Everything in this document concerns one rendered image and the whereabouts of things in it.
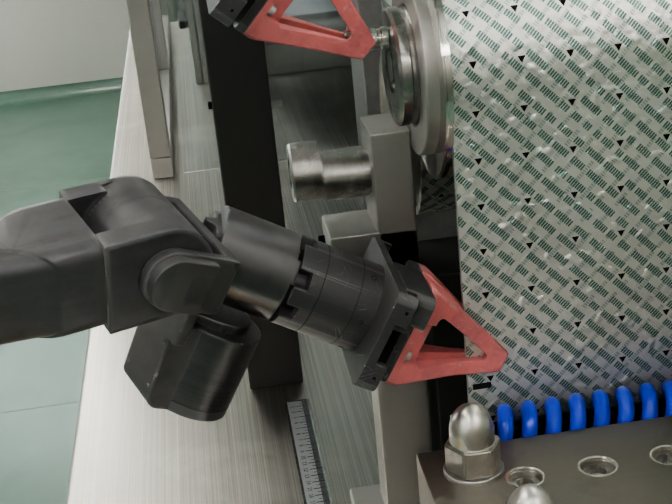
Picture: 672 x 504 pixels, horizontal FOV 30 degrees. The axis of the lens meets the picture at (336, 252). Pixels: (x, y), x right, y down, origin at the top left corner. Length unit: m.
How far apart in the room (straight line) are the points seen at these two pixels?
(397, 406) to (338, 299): 0.18
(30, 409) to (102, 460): 2.15
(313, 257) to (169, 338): 0.10
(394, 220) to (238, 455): 0.31
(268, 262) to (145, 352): 0.09
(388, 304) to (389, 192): 0.12
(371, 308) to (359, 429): 0.34
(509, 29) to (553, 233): 0.13
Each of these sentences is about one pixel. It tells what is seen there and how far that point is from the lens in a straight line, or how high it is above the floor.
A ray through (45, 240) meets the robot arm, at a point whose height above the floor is 1.21.
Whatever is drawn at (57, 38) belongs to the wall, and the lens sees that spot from 6.41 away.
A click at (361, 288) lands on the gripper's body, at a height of 1.14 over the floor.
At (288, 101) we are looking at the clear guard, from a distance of 1.80.
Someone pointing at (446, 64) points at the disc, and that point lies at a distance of 0.73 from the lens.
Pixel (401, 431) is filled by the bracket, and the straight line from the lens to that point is 0.92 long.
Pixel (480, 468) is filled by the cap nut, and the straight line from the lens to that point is 0.75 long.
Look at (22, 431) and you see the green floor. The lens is 3.15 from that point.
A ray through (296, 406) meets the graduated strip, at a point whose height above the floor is 0.90.
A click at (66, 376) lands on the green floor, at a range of 3.38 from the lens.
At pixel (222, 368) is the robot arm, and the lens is 0.76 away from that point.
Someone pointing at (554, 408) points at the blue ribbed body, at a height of 1.04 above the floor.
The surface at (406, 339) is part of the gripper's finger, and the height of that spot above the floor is 1.10.
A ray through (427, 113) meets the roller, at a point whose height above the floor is 1.23.
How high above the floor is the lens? 1.43
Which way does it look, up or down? 21 degrees down
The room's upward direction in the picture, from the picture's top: 6 degrees counter-clockwise
